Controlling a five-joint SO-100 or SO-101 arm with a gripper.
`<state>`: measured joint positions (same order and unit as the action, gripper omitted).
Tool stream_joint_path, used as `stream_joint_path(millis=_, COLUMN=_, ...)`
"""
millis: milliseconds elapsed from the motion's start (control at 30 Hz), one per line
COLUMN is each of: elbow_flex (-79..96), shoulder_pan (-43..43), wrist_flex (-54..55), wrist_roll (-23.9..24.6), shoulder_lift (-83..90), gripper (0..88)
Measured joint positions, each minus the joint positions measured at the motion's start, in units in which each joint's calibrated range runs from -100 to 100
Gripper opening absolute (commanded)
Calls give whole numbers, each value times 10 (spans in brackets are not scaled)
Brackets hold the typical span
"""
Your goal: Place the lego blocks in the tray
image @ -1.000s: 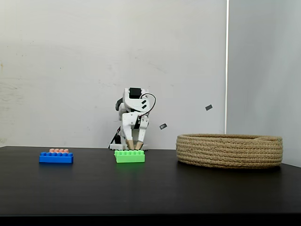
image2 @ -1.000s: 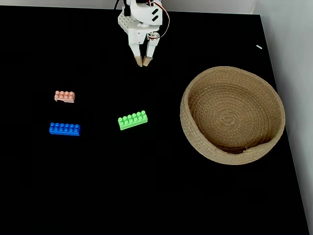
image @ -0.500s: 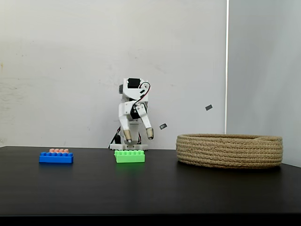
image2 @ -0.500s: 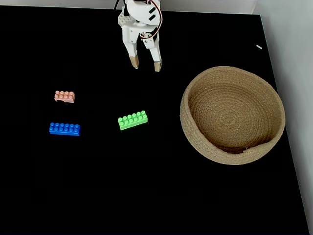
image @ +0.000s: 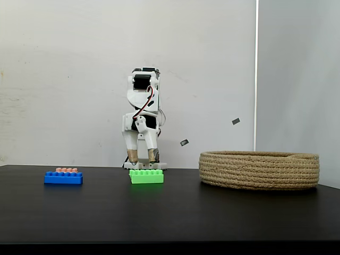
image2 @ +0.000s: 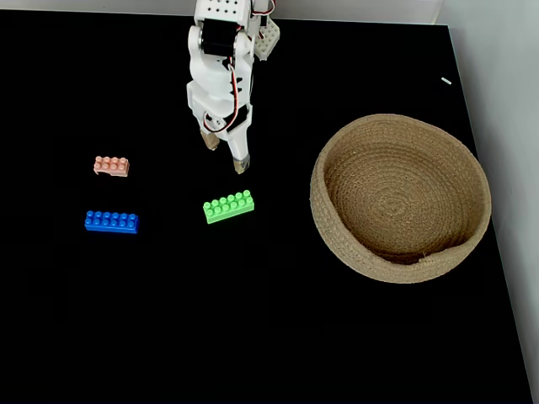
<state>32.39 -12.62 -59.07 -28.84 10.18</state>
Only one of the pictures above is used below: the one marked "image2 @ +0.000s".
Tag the pink lego block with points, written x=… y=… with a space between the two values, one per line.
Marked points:
x=111 y=166

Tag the small white scrap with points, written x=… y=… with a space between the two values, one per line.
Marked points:
x=446 y=81

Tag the green lego block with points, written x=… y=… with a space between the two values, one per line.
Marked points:
x=228 y=206

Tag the blue lego block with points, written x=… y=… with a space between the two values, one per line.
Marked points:
x=111 y=221

